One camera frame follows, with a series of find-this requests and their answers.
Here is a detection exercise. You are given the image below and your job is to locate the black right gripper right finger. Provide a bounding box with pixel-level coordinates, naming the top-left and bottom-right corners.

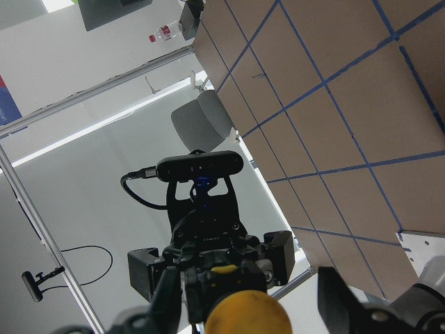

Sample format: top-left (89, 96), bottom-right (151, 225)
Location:
top-left (317, 267), bottom-right (393, 333)

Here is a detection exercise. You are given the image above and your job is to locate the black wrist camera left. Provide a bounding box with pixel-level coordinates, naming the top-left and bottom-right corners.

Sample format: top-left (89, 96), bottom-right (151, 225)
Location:
top-left (156, 150), bottom-right (243, 182)

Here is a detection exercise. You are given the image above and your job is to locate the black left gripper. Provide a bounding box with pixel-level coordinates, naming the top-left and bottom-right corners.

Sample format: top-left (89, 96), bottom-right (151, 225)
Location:
top-left (127, 177), bottom-right (295, 313)

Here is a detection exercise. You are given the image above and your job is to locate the blue red wall sign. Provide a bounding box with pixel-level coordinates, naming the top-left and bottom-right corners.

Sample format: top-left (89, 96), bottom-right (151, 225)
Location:
top-left (0, 77), bottom-right (22, 125)

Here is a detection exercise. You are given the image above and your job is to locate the black mounted webcam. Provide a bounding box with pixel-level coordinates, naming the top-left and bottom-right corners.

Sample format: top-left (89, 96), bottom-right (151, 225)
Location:
top-left (22, 267), bottom-right (65, 302)

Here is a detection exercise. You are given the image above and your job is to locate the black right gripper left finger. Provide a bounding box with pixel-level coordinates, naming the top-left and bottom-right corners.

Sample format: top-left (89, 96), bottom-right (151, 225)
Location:
top-left (108, 267), bottom-right (181, 334)

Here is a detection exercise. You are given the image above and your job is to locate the grey office chair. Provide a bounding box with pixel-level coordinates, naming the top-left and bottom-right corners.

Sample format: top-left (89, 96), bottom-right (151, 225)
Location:
top-left (171, 90), bottom-right (234, 152)

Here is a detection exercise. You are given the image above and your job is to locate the clear water bottle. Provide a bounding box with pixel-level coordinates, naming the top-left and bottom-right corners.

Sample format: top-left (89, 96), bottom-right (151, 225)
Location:
top-left (149, 21), bottom-right (183, 43)

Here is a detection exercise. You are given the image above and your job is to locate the yellow push button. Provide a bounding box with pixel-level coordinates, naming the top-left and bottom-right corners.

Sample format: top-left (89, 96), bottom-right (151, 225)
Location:
top-left (204, 263), bottom-right (293, 333)

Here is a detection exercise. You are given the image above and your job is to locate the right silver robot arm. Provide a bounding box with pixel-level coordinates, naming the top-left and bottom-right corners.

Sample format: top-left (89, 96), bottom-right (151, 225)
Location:
top-left (110, 267), bottom-right (444, 333)

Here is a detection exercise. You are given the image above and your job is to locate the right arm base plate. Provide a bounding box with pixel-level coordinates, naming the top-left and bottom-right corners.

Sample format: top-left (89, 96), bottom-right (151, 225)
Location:
top-left (396, 230), bottom-right (444, 277)

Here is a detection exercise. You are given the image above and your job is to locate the black computer monitor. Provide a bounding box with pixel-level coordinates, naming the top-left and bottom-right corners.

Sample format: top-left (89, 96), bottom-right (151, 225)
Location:
top-left (78, 0), bottom-right (153, 31)

